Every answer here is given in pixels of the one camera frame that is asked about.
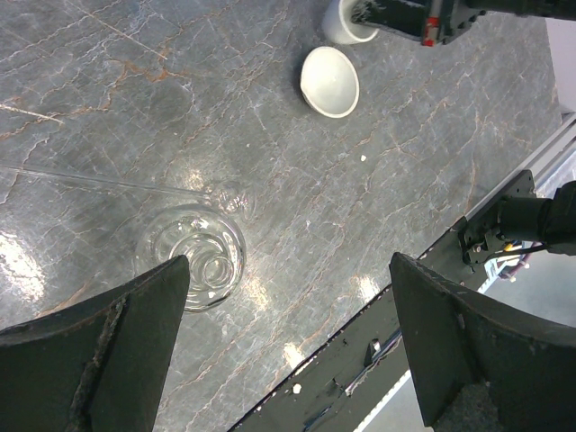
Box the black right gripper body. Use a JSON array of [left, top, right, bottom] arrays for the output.
[[421, 0, 486, 47]]

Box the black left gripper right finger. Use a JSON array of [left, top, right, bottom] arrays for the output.
[[390, 252, 575, 431]]

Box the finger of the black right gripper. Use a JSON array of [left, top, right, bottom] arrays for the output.
[[353, 0, 428, 41]]

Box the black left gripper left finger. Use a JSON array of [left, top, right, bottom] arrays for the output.
[[1, 256, 190, 431]]

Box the white ceramic crucible cup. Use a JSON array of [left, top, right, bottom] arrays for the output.
[[321, 0, 379, 45]]

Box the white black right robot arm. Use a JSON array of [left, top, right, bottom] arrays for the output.
[[351, 1, 575, 275]]

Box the white ceramic evaporating dish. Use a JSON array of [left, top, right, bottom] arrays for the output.
[[300, 46, 359, 119]]

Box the clear glass flask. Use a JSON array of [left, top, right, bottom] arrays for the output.
[[133, 204, 246, 313]]

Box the clear glass flask stopper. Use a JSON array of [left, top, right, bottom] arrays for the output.
[[213, 181, 257, 221]]

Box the clear glass stirring rod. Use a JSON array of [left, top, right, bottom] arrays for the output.
[[1, 161, 210, 199]]

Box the light blue cable duct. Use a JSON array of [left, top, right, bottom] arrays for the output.
[[355, 370, 411, 432]]

